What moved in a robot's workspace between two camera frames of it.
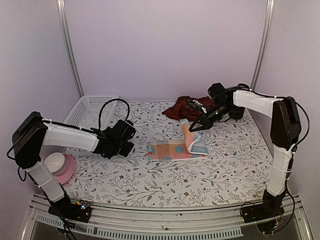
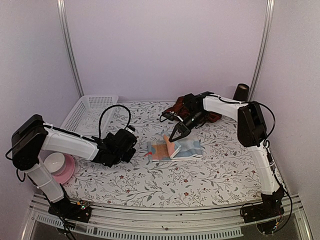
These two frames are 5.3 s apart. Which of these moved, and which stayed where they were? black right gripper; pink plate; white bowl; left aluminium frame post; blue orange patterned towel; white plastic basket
Moved: black right gripper; blue orange patterned towel
Stayed: white plastic basket; pink plate; left aluminium frame post; white bowl
